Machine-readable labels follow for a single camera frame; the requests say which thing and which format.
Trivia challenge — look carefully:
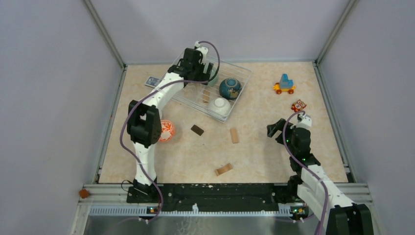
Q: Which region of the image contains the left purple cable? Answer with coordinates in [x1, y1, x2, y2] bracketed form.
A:
[119, 40, 221, 224]

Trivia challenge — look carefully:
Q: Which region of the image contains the light wooden block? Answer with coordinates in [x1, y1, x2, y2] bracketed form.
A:
[230, 128, 239, 144]

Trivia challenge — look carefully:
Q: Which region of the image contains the white ceramic bowl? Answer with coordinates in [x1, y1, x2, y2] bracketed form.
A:
[207, 97, 231, 117]

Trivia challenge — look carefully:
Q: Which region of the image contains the notched wooden block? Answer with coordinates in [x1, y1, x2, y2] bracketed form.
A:
[214, 163, 233, 176]

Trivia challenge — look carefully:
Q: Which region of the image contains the wooden block in rack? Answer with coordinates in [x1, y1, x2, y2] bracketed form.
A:
[202, 90, 210, 103]

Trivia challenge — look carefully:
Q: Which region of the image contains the light green ceramic bowl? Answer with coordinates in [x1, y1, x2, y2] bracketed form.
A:
[207, 67, 219, 87]

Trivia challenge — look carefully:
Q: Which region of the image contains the dark teal patterned bowl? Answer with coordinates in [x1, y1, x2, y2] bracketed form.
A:
[219, 77, 242, 100]

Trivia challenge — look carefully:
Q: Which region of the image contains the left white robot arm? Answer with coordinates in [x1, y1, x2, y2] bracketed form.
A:
[123, 46, 213, 202]

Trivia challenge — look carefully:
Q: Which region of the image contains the white wire dish rack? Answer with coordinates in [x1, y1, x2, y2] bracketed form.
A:
[153, 54, 252, 122]

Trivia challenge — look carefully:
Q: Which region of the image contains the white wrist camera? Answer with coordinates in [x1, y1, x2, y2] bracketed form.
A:
[296, 114, 312, 130]
[194, 41, 209, 65]

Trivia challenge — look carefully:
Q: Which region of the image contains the small orange block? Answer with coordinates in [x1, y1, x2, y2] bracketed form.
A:
[79, 189, 90, 199]

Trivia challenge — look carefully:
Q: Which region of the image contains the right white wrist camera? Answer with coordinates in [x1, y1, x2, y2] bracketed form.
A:
[296, 114, 312, 130]

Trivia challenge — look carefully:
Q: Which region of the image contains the dark brown block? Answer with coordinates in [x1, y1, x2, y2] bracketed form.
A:
[191, 125, 205, 136]

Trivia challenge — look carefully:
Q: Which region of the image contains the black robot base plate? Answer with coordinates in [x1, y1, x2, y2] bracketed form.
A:
[126, 183, 303, 212]

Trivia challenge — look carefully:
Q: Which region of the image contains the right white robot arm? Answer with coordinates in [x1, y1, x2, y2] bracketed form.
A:
[267, 116, 374, 235]

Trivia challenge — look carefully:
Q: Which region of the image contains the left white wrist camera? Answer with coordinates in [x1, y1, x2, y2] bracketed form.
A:
[194, 41, 209, 65]

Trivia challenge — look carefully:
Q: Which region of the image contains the red owl toy block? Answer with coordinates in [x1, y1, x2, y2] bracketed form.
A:
[291, 99, 307, 112]

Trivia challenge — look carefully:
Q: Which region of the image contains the blue yellow toy train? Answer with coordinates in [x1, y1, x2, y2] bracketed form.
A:
[273, 73, 296, 94]

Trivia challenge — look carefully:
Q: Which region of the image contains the orange patterned white bowl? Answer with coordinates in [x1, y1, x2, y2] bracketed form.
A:
[159, 120, 176, 142]

